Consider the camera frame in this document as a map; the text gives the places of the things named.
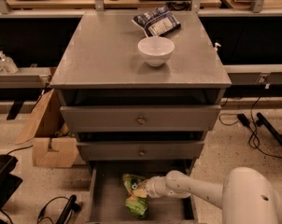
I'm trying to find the white pump dispenser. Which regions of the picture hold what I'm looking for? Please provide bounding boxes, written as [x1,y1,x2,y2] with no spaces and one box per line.
[214,42,221,51]

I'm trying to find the green rice chip bag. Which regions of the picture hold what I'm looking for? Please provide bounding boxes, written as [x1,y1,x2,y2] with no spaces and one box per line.
[122,174,148,219]

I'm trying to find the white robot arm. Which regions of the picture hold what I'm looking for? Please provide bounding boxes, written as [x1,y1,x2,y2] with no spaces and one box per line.
[133,167,282,224]

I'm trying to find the grey top drawer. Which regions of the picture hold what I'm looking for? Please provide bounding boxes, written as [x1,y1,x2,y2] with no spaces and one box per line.
[61,105,220,133]

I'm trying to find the grey drawer cabinet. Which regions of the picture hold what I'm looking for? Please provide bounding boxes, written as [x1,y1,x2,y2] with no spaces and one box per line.
[49,10,233,224]

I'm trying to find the clear sanitizer bottle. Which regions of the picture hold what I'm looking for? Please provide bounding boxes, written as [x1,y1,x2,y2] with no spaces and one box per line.
[0,50,18,74]

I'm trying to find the white ceramic bowl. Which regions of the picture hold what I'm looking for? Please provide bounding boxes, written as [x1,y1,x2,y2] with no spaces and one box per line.
[137,36,175,67]

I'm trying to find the grey open bottom drawer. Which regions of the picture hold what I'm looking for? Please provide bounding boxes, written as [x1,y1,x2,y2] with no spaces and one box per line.
[88,161,198,224]

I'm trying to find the blue white snack bag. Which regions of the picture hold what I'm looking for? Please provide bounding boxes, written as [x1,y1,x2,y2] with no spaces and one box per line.
[132,6,181,37]

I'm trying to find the black floor cable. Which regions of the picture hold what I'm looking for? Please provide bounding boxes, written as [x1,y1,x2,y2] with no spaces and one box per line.
[218,96,282,161]

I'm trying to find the grey middle drawer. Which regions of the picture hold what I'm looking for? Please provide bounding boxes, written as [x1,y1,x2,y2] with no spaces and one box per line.
[78,141,204,161]

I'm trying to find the black metal leg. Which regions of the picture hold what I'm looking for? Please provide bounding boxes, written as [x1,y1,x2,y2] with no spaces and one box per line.
[256,113,282,146]

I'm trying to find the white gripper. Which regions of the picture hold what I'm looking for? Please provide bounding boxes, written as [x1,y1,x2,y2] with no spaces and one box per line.
[131,176,167,198]

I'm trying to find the black tray stand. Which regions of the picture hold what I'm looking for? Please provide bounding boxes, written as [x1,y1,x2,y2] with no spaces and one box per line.
[0,155,22,209]

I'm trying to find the brown cardboard box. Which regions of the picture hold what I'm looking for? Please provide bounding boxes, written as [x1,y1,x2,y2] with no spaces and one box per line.
[15,90,78,168]

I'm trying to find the black cable with handle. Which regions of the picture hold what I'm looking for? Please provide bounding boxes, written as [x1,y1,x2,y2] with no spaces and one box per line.
[36,193,83,224]

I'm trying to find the black power adapter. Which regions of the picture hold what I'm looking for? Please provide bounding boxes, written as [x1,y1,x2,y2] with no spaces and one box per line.
[237,113,250,127]

